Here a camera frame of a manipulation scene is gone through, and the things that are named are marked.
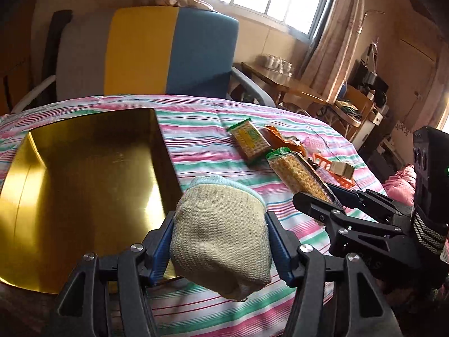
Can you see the wooden side table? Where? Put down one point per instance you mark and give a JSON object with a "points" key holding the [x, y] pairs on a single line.
{"points": [[282, 84]]}

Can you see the wooden shelf unit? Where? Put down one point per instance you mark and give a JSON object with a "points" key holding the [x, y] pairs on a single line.
{"points": [[361, 103]]}

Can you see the beige blue sock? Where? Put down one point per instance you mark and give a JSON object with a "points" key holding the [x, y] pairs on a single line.
{"points": [[220, 239]]}

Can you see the pink lidded plastic case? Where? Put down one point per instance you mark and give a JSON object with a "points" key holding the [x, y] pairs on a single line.
{"points": [[315, 144]]}

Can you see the large cracker packet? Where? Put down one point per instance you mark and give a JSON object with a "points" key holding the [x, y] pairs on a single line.
{"points": [[298, 175]]}

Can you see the striped tablecloth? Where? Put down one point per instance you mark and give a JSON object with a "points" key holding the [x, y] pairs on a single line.
{"points": [[195, 130]]}

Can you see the white tea set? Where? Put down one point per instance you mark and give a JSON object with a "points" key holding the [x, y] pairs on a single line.
{"points": [[277, 64]]}

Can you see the yellow blue grey armchair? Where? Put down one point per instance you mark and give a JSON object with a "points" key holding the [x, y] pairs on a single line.
{"points": [[142, 50]]}

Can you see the orange snack bag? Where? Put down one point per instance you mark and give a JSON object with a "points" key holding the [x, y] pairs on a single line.
{"points": [[277, 140]]}

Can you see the small gold brown box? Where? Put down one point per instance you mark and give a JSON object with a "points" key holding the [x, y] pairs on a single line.
{"points": [[342, 169]]}

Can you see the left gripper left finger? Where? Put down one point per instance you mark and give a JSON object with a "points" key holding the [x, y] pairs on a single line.
{"points": [[83, 305]]}

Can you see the gold maroon gift box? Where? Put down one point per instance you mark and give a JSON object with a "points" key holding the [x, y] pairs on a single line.
{"points": [[96, 183]]}

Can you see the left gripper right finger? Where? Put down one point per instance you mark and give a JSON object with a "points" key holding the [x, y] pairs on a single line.
{"points": [[334, 296]]}

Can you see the small green cracker packet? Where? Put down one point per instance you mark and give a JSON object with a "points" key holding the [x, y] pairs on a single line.
{"points": [[250, 141]]}

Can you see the orange plastic rack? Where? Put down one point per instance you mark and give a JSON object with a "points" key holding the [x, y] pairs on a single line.
{"points": [[326, 164]]}

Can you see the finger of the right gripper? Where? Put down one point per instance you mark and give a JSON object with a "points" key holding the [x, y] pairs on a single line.
{"points": [[320, 210], [372, 203]]}

